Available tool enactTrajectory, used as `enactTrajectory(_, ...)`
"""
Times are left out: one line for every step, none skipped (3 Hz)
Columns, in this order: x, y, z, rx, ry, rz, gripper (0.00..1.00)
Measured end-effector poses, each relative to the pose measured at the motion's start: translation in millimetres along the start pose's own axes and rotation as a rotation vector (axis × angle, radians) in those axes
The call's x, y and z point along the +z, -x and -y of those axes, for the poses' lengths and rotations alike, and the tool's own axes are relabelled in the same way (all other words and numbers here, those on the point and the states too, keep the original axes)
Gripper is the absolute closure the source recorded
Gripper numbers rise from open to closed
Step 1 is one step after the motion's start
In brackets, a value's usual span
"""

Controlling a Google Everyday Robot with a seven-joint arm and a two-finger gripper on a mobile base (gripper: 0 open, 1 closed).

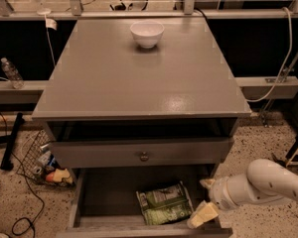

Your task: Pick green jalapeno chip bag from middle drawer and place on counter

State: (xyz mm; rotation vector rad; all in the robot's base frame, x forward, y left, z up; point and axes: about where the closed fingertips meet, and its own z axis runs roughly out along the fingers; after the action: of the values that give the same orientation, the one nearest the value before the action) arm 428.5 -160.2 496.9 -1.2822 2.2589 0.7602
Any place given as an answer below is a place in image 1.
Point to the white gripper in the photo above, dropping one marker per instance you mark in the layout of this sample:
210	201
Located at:
220	191

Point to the green jalapeno chip bag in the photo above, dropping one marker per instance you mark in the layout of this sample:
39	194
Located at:
165	205

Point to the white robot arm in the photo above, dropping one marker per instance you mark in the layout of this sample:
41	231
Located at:
264	183

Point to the round metal drawer knob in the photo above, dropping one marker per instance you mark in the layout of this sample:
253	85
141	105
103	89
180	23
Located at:
144	157

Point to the open grey middle drawer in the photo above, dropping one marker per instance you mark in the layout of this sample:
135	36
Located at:
106	206

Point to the grey wooden drawer cabinet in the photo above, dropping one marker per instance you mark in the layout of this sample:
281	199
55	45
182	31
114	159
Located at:
106	88

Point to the grey upper drawer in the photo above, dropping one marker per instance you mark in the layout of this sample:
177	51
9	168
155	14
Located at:
164	152

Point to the yellow sponge in basket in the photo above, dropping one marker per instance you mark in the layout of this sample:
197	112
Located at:
62	176

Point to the metal can in basket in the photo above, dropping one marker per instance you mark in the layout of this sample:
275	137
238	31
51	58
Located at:
38	172

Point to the white ceramic bowl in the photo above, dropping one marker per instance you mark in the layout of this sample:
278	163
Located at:
147	33

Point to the black metal stand leg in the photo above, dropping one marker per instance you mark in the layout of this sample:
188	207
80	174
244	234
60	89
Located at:
6	164

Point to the clear plastic water bottle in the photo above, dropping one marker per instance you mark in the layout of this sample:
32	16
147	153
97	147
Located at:
12	73

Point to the black wire basket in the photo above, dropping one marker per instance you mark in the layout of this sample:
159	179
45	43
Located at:
40	154

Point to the grey metal rail frame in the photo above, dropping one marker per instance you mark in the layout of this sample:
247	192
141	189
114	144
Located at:
75	11

